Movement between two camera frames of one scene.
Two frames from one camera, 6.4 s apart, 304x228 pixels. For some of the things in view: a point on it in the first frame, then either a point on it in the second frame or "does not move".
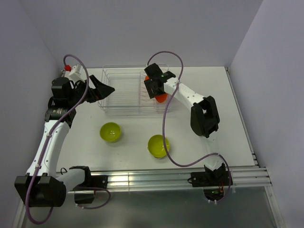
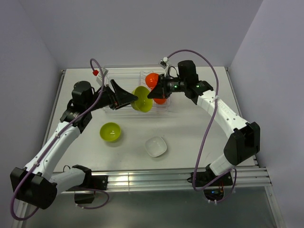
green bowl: [156, 147] to [143, 103]
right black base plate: [213, 183] does not move
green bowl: [110, 131] does not move
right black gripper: [149, 85] to [160, 91]
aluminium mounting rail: [248, 176] does not move
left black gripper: [102, 90] to [122, 97]
